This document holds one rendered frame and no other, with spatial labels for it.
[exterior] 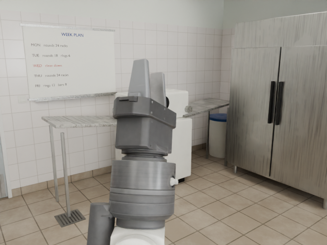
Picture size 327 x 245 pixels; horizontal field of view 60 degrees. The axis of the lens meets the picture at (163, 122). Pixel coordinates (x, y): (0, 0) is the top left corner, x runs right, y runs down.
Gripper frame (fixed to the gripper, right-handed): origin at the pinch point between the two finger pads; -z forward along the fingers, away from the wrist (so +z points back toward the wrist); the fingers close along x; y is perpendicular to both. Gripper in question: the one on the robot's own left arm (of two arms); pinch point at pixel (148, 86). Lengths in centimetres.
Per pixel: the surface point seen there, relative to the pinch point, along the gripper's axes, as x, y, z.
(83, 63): -227, 217, -122
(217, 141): -419, 94, -47
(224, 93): -452, 90, -139
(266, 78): -302, 7, -105
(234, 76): -322, 48, -120
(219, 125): -406, 88, -72
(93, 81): -244, 215, -104
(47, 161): -229, 260, 1
